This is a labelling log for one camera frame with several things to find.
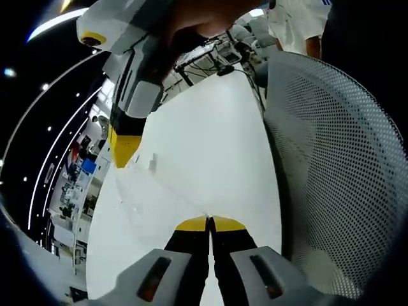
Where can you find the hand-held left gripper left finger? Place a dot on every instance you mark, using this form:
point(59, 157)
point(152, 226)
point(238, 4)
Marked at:
point(178, 255)

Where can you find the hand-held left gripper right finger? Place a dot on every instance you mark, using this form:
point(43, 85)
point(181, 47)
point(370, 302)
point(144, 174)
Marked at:
point(242, 255)

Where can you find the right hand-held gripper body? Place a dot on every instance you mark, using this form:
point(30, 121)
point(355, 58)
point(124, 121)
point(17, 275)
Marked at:
point(111, 22)

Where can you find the clear resealable plastic bag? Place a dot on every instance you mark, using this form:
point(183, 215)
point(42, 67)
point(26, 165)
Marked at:
point(143, 194)

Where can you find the person's right hand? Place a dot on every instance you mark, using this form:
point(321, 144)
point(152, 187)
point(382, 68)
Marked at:
point(207, 16)

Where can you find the black metal rack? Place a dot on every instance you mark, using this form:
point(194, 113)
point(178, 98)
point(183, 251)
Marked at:
point(204, 60)

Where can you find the blue plastic bin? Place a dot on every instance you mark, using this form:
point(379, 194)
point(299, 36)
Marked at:
point(88, 166)

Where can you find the small black device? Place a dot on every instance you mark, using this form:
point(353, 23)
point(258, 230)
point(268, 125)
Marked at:
point(225, 70)

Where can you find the row of white desks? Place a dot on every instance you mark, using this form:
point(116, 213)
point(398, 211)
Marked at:
point(76, 207)

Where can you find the white mesh basket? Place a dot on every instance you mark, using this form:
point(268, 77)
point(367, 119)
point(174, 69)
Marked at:
point(334, 165)

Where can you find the person in white shirt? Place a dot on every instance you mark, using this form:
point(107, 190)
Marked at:
point(293, 22)

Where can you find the red blue wall banner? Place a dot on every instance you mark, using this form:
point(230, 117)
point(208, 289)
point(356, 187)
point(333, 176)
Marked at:
point(72, 154)

